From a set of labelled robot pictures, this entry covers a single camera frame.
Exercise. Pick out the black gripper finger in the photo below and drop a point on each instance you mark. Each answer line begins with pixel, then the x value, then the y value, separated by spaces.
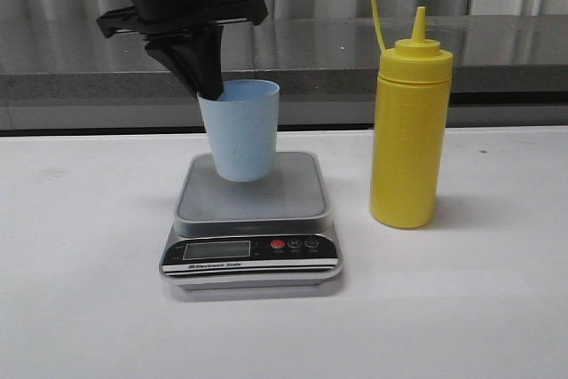
pixel 193 56

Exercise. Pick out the light blue plastic cup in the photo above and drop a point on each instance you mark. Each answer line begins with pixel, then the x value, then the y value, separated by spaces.
pixel 242 128

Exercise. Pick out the yellow squeeze bottle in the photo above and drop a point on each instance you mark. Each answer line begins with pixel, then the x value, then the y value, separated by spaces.
pixel 412 95

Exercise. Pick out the silver digital kitchen scale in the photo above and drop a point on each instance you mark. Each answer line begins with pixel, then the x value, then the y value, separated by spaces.
pixel 273 232

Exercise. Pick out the grey stone counter ledge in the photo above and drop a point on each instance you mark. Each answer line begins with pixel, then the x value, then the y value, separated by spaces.
pixel 66 77

